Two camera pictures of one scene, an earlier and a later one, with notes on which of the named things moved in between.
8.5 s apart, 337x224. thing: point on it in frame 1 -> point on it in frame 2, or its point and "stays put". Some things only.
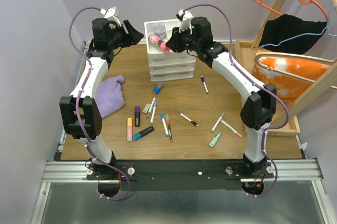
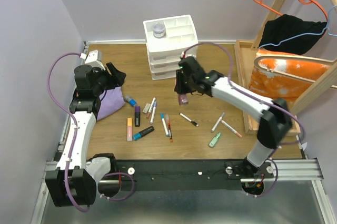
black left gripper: (132, 38) -> (116, 79)
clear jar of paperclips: (159, 30) stays put
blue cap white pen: (164, 122) stays put
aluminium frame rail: (307, 171) stays put
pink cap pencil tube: (158, 42) -> (184, 99)
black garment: (290, 34) stays put
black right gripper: (174, 42) -> (179, 88)
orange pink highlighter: (129, 129) stays put
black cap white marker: (193, 122) stays put
